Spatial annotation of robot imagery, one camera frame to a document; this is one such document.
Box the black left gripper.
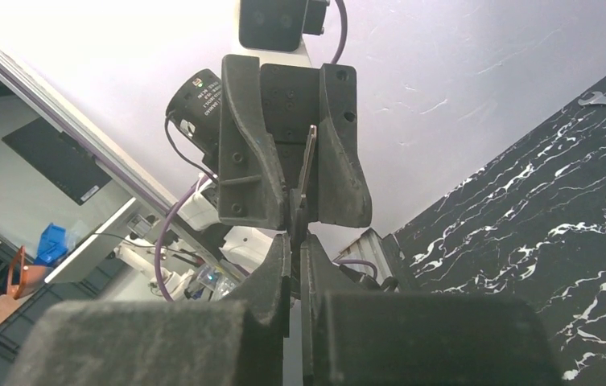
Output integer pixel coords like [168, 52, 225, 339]
[218, 54, 373, 230]

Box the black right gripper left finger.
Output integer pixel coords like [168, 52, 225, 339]
[6, 234, 291, 385]

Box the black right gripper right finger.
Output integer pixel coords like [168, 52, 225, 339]
[299, 235, 563, 385]

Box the black head key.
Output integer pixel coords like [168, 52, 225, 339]
[288, 125, 318, 252]

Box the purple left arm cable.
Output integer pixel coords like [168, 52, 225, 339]
[154, 0, 349, 304]

